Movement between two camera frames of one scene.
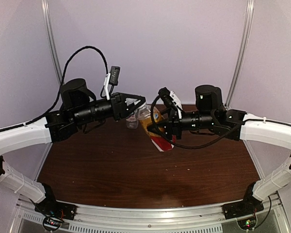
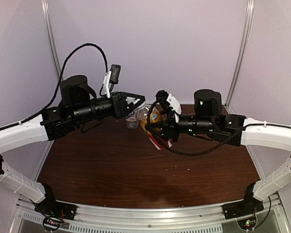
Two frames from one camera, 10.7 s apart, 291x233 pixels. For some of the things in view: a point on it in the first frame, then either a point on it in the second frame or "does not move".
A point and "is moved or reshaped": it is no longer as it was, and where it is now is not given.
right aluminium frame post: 242,52 does not move
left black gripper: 119,108 does not move
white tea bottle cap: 143,107 is moved or reshaped
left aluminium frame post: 48,20 does not move
